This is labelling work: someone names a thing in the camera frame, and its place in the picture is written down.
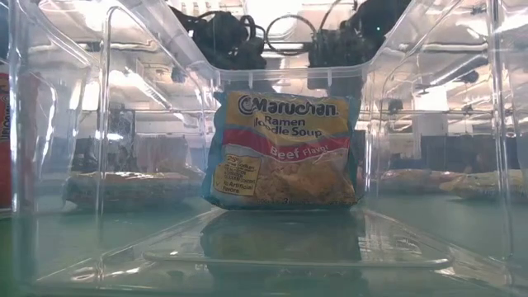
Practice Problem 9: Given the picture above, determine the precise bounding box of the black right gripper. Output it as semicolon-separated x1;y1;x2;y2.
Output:
307;24;375;100

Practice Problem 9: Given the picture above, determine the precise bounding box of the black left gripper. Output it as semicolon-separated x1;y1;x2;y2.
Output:
193;11;276;94

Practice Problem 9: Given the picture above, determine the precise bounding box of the Maruchan beef ramen pack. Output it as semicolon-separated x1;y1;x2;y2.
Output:
64;169;205;210
200;89;366;210

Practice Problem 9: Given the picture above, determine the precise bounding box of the clear plastic bin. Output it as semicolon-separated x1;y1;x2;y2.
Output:
94;0;512;297
0;0;112;290
486;0;528;269

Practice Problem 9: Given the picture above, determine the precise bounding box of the green table mat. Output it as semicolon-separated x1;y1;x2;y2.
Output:
0;193;528;297

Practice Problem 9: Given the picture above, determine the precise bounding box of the white glowing lamp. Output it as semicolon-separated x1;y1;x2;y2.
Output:
80;80;103;111

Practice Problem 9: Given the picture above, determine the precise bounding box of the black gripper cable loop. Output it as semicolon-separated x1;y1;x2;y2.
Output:
265;14;319;58

